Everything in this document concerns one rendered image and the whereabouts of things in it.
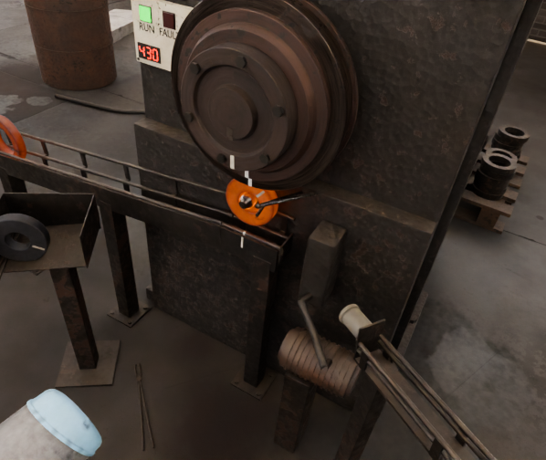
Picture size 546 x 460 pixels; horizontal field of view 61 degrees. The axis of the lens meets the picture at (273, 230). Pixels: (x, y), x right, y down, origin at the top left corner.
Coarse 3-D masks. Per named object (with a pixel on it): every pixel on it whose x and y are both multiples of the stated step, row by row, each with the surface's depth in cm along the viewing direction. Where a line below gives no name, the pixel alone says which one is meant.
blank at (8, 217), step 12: (0, 216) 126; (12, 216) 125; (24, 216) 126; (0, 228) 125; (12, 228) 125; (24, 228) 126; (36, 228) 126; (0, 240) 128; (12, 240) 131; (36, 240) 129; (48, 240) 131; (0, 252) 130; (12, 252) 131; (24, 252) 131; (36, 252) 132
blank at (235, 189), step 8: (232, 184) 127; (240, 184) 126; (232, 192) 129; (240, 192) 127; (248, 192) 126; (256, 192) 125; (264, 192) 123; (272, 192) 124; (232, 200) 131; (264, 200) 125; (232, 208) 132; (240, 208) 131; (256, 208) 131; (264, 208) 126; (272, 208) 125; (240, 216) 133; (248, 216) 131; (256, 216) 130; (264, 216) 128; (272, 216) 127; (248, 224) 133; (256, 224) 131; (264, 224) 130
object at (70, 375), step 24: (48, 216) 144; (72, 216) 145; (96, 216) 143; (24, 240) 141; (72, 240) 141; (24, 264) 133; (48, 264) 133; (72, 264) 133; (72, 288) 147; (72, 312) 154; (72, 336) 161; (72, 360) 176; (96, 360) 175; (72, 384) 168; (96, 384) 169
